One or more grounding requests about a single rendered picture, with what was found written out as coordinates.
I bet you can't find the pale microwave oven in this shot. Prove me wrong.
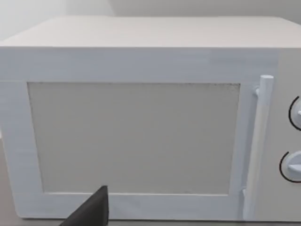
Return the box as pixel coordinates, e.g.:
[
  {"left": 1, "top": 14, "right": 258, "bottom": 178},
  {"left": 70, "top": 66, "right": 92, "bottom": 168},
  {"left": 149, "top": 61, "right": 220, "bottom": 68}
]
[{"left": 0, "top": 16, "right": 301, "bottom": 222}]

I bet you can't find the white microwave door handle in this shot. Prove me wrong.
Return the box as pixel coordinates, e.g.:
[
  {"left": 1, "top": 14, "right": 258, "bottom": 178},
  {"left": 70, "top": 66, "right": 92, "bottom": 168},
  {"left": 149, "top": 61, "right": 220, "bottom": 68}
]
[{"left": 242, "top": 74, "right": 274, "bottom": 220}]

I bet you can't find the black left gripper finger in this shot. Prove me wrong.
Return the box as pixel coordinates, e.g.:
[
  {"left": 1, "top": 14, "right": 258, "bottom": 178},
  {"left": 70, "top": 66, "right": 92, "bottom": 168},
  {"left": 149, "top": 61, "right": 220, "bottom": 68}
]
[{"left": 59, "top": 185, "right": 110, "bottom": 226}]

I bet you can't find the white microwave knob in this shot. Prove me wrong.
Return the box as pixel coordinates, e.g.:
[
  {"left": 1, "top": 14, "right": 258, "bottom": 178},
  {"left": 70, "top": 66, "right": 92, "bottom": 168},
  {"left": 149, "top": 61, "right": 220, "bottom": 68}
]
[
  {"left": 288, "top": 96, "right": 301, "bottom": 130},
  {"left": 279, "top": 150, "right": 301, "bottom": 183}
]

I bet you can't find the white microwave door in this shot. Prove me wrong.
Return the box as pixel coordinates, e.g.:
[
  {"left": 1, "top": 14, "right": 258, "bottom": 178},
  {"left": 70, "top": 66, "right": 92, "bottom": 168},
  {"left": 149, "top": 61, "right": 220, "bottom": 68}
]
[{"left": 0, "top": 47, "right": 279, "bottom": 221}]

